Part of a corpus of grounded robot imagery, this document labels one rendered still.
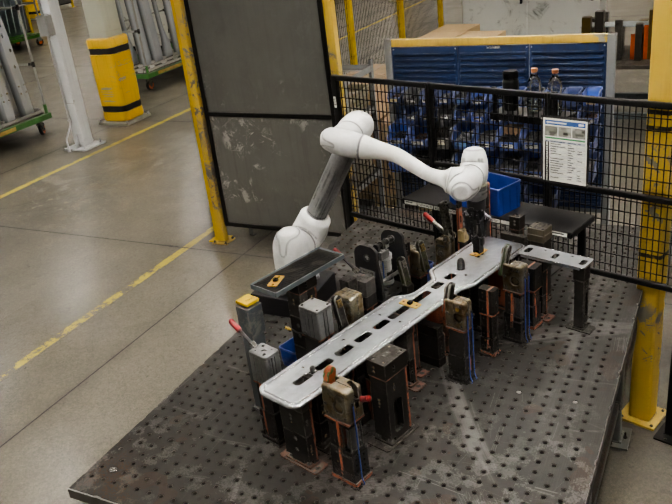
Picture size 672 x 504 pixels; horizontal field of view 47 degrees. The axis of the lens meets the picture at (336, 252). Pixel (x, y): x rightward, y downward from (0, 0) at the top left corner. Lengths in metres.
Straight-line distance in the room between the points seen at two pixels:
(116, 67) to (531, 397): 8.36
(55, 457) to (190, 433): 1.45
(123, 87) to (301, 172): 5.27
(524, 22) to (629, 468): 6.86
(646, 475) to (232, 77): 3.72
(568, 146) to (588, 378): 1.04
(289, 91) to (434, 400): 3.06
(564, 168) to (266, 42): 2.59
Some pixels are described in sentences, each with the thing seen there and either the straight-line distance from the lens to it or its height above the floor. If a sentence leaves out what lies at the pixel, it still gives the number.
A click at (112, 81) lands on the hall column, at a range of 10.51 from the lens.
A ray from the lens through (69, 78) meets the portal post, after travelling 9.63.
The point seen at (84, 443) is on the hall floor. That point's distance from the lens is 4.30.
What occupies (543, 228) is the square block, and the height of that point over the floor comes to 1.06.
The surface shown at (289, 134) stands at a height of 0.91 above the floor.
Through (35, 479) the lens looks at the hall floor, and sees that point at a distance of 4.19.
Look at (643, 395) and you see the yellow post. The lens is 3.92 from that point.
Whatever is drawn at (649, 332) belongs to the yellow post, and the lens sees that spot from 3.74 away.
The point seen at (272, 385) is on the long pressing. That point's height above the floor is 1.00.
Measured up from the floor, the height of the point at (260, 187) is 0.49.
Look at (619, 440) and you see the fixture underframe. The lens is 3.86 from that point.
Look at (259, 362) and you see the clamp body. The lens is 2.61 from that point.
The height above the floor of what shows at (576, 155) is 1.29.
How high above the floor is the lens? 2.41
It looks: 25 degrees down
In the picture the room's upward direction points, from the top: 7 degrees counter-clockwise
